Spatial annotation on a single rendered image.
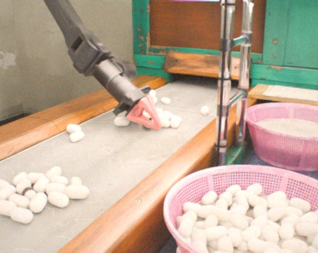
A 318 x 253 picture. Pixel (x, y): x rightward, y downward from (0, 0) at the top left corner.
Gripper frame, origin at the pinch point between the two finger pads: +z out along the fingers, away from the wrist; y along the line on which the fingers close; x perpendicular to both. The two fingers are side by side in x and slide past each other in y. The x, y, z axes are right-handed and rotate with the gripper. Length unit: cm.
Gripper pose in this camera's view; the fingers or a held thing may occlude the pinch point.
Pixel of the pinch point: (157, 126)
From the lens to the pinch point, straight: 82.3
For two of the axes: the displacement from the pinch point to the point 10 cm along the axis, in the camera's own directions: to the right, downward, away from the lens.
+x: -5.6, 6.4, 5.2
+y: 4.7, -2.8, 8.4
